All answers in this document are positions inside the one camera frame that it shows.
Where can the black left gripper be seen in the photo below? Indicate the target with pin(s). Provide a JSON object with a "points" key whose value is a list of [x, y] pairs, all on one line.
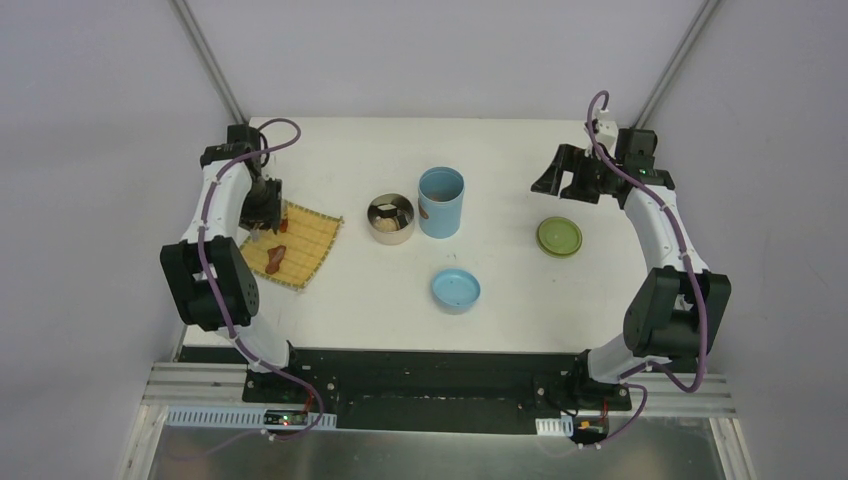
{"points": [[265, 216]]}

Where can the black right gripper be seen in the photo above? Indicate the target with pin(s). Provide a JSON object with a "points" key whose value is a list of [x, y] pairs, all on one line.
{"points": [[579, 175]]}

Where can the brown toy sausage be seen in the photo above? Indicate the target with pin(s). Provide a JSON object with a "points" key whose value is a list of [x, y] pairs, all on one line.
{"points": [[275, 257]]}

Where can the green round lid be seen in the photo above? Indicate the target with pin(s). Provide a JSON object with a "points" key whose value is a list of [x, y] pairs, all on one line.
{"points": [[559, 237]]}

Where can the sushi roll white black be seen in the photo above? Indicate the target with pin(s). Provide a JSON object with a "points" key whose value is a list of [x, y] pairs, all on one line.
{"points": [[385, 211]]}

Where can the beige round rice ball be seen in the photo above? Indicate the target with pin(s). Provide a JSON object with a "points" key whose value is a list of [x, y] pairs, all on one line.
{"points": [[385, 225]]}

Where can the sushi roll red centre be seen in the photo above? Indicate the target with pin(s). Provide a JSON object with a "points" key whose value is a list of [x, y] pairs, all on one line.
{"points": [[402, 220]]}

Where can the blue round lid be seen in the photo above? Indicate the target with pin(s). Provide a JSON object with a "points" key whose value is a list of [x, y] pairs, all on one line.
{"points": [[455, 290]]}

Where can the metal tongs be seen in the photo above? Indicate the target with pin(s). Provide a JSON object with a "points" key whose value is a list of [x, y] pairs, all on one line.
{"points": [[270, 235]]}

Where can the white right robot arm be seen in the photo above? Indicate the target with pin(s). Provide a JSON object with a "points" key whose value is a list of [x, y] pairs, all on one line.
{"points": [[672, 322]]}

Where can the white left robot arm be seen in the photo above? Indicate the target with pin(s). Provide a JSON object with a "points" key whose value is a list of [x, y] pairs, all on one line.
{"points": [[210, 281]]}

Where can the yellow bamboo mat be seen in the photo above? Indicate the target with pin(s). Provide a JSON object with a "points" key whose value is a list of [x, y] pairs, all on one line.
{"points": [[309, 240]]}

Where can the blue cylindrical container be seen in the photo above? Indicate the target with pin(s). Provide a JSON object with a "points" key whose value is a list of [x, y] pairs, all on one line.
{"points": [[440, 201]]}

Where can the stainless steel bowl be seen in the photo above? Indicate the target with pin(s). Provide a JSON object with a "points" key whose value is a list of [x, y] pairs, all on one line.
{"points": [[403, 204]]}

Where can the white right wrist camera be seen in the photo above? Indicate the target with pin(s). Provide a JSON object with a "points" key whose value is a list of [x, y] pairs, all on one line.
{"points": [[605, 133]]}

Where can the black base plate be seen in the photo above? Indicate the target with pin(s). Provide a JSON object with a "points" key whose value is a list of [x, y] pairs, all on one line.
{"points": [[487, 393]]}

